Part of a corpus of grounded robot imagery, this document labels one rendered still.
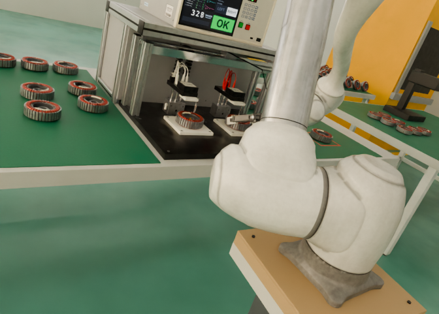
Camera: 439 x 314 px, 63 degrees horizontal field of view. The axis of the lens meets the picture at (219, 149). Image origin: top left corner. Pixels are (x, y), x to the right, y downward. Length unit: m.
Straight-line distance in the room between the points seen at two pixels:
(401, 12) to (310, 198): 4.39
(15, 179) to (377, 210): 0.83
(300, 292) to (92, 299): 1.09
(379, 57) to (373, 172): 4.28
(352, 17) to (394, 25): 3.93
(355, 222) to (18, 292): 1.37
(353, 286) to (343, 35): 0.65
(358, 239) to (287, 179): 0.19
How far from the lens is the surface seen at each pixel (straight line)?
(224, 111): 1.64
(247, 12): 1.57
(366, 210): 0.73
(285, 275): 0.81
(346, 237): 0.74
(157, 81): 1.58
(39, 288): 1.73
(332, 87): 1.33
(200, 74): 1.66
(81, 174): 1.05
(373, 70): 4.98
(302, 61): 0.76
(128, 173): 1.09
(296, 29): 0.80
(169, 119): 1.42
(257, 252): 0.83
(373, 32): 5.10
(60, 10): 7.74
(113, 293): 1.73
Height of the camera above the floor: 1.27
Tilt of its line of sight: 23 degrees down
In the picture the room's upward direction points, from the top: 17 degrees clockwise
